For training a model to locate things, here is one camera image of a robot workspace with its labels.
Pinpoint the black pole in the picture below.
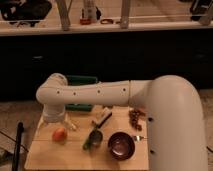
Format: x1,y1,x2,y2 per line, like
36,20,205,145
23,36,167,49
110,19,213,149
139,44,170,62
12,122,24,171

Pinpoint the green plastic container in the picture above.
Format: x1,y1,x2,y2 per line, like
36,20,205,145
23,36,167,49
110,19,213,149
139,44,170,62
66,75,98,112

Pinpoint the black bag on shelf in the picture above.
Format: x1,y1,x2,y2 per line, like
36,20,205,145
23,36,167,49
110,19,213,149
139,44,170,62
0,0,52,23

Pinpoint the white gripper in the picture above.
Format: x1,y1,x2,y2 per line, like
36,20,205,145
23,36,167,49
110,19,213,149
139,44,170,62
37,105,77,131

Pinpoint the orange apple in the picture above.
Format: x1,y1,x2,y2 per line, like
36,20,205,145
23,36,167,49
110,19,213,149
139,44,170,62
52,128,67,142

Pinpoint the green cucumber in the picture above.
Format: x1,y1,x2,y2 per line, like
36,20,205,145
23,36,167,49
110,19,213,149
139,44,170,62
82,134,92,150

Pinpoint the white block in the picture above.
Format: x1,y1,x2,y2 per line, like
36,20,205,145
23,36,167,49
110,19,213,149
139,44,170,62
96,107,112,124

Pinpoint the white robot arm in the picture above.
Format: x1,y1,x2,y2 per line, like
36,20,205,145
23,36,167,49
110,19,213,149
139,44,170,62
36,73,208,171

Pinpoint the metal scoop with black handle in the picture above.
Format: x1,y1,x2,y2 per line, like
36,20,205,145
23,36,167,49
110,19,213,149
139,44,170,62
89,113,112,147

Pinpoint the dark purple bowl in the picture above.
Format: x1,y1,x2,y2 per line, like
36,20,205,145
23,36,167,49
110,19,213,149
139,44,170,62
107,132,135,161

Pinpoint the brown grape bunch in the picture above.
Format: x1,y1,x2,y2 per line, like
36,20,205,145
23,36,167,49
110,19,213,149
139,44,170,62
129,109,145,131

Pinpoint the wooden board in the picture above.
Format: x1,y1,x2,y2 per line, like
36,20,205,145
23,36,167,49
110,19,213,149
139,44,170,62
25,106,149,171

